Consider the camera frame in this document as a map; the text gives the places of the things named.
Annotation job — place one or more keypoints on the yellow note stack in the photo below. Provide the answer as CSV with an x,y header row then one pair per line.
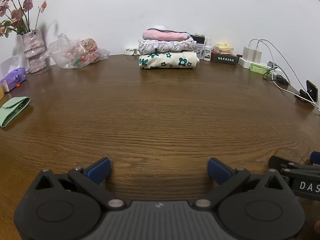
x,y
223,48

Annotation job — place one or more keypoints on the pink folded garment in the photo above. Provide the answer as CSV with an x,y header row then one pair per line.
x,y
165,35

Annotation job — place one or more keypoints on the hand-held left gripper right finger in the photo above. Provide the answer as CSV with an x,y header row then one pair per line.
x,y
218,169

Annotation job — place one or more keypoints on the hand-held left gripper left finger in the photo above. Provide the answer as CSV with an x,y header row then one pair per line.
x,y
100,169

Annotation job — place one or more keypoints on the purple tissue pack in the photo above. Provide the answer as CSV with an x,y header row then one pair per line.
x,y
13,78

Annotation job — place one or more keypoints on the dark box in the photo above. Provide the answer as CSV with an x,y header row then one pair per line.
x,y
223,58

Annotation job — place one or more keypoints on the small black white box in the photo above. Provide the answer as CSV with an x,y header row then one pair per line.
x,y
200,40

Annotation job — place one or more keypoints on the lilac floral garment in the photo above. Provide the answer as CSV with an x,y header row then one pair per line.
x,y
167,46

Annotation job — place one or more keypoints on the green fabric pouch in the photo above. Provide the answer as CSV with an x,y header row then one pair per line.
x,y
11,110

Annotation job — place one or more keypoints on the dried rose bouquet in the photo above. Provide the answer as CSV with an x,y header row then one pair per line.
x,y
27,3

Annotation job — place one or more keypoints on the black plug adapter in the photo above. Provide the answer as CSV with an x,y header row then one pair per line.
x,y
281,78

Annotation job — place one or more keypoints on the white plastic bottle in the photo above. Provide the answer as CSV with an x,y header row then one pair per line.
x,y
207,52

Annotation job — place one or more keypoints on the clear plastic bag of snacks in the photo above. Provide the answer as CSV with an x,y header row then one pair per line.
x,y
72,55

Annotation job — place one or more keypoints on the phone on black stand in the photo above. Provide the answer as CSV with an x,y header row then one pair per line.
x,y
311,90

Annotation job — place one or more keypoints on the white charger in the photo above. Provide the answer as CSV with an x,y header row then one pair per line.
x,y
257,55
248,52

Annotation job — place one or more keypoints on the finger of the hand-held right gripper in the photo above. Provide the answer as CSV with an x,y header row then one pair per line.
x,y
278,163
316,157

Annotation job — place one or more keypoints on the cream dress with teal flowers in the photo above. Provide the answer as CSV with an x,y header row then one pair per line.
x,y
167,60

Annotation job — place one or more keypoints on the knit-covered vase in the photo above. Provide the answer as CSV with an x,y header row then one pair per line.
x,y
33,46

